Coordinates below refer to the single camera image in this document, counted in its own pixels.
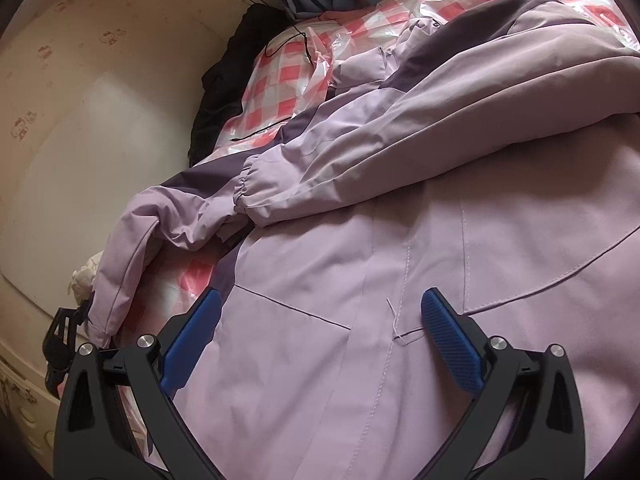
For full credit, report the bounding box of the lilac and purple jacket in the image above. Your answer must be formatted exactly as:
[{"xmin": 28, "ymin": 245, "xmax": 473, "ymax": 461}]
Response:
[{"xmin": 82, "ymin": 0, "xmax": 640, "ymax": 480}]

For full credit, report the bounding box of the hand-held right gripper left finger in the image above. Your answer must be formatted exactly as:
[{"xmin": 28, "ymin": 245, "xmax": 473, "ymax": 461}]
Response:
[{"xmin": 54, "ymin": 287, "xmax": 222, "ymax": 480}]

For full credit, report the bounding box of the pink checked bed sheet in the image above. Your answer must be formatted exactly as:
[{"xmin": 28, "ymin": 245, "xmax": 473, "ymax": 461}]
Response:
[{"xmin": 115, "ymin": 0, "xmax": 640, "ymax": 461}]

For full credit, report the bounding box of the white carved bed frame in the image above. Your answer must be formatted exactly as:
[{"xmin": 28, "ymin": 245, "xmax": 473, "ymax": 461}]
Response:
[{"xmin": 0, "ymin": 280, "xmax": 68, "ymax": 466}]

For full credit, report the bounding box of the black cable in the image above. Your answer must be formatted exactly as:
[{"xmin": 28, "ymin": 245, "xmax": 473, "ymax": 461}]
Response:
[{"xmin": 232, "ymin": 0, "xmax": 321, "ymax": 143}]

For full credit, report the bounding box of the black garment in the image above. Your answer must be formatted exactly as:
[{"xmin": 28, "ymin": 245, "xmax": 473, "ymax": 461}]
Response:
[{"xmin": 187, "ymin": 4, "xmax": 296, "ymax": 168}]

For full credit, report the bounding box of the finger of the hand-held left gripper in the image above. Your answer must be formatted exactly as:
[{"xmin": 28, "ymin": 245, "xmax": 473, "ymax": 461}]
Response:
[{"xmin": 44, "ymin": 305, "xmax": 93, "ymax": 393}]

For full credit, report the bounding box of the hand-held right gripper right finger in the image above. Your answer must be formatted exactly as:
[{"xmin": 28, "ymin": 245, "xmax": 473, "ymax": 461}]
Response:
[{"xmin": 415, "ymin": 287, "xmax": 586, "ymax": 480}]

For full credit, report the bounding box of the clear plastic sheet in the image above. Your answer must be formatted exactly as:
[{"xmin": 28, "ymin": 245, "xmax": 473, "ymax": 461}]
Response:
[{"xmin": 220, "ymin": 0, "xmax": 640, "ymax": 161}]

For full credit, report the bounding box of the white crumpled cloth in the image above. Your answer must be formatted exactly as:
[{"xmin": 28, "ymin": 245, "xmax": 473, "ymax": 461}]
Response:
[{"xmin": 67, "ymin": 255, "xmax": 106, "ymax": 301}]

